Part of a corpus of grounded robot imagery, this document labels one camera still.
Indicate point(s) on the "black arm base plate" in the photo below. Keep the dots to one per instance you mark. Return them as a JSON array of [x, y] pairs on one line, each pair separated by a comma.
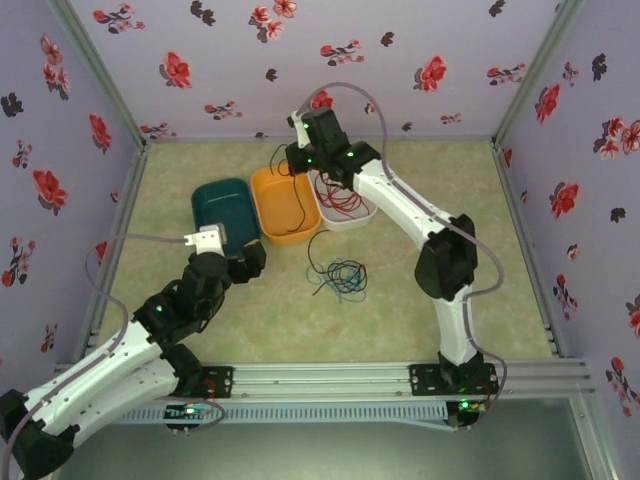
[[220, 382], [425, 380]]

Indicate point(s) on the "aluminium frame post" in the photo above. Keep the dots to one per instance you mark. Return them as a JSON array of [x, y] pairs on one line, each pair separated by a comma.
[[533, 75], [103, 75]]

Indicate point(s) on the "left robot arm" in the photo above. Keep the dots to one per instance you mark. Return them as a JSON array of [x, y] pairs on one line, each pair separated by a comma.
[[100, 375]]

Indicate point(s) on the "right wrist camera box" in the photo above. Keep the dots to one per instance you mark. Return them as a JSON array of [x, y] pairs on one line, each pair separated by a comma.
[[296, 127]]

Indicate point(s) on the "long aluminium mounting rail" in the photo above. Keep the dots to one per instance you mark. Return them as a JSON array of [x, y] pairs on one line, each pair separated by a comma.
[[320, 380]]

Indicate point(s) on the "white plastic bin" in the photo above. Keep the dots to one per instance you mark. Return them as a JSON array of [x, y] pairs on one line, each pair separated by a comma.
[[345, 222]]

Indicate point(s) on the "aluminium side rail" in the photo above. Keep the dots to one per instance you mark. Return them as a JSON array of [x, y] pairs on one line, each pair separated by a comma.
[[512, 200], [123, 215]]

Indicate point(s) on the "controller board with LED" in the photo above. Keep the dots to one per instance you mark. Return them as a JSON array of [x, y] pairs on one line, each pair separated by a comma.
[[465, 407], [187, 412]]

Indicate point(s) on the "orange plastic bin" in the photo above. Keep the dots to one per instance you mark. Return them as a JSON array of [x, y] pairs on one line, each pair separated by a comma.
[[280, 205]]

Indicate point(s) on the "teal plastic bin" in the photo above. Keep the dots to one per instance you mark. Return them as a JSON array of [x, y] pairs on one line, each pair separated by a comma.
[[225, 205]]

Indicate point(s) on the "thin aluminium wall rail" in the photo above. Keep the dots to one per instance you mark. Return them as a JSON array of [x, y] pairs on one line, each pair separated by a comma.
[[210, 138]]

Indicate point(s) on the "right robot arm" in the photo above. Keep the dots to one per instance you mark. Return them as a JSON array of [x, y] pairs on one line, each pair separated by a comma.
[[400, 200]]

